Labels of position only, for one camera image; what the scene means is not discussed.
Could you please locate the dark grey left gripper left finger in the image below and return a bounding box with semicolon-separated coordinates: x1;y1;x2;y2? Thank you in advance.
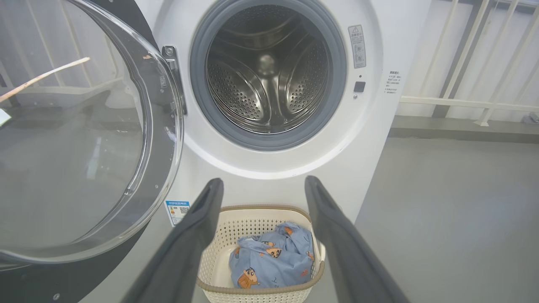
121;178;224;303

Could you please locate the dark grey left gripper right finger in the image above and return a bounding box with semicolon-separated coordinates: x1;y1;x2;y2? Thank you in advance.
304;176;410;303

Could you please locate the blue cartoon print garment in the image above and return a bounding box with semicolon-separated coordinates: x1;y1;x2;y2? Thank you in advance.
229;222;315;290

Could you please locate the round dark glass washer door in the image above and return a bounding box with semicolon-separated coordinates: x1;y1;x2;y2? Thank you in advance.
0;0;185;303

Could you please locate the cream perforated laundry basket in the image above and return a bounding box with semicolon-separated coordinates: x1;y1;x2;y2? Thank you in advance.
196;205;326;303

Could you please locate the white washing machine body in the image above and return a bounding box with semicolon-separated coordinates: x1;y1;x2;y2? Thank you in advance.
80;0;432;303

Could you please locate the grey rubber door gasket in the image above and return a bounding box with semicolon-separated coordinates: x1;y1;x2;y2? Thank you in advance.
189;0;347;152

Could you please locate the metal door hinge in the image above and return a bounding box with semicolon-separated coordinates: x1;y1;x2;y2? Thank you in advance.
162;45;188;116

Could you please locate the blue energy label sticker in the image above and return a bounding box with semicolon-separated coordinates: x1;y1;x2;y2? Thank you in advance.
164;200;191;228

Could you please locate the printed text notice label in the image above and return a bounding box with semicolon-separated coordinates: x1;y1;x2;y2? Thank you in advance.
384;70;403;96

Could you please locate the white metal railing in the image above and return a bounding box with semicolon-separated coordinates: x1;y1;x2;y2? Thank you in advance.
398;0;539;127
0;0;127;106

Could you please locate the grey warning sticker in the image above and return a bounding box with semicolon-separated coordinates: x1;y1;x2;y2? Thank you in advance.
348;24;367;69

